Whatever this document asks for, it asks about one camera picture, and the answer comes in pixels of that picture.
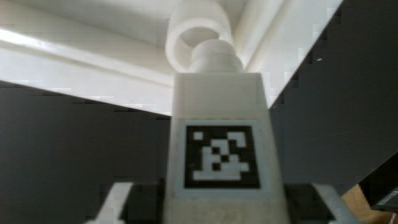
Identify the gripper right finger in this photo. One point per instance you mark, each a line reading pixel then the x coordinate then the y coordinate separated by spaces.
pixel 334 203

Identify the white square tabletop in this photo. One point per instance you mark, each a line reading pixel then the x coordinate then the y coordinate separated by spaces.
pixel 81 46

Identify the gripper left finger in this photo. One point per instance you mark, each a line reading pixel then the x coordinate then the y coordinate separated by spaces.
pixel 108 214

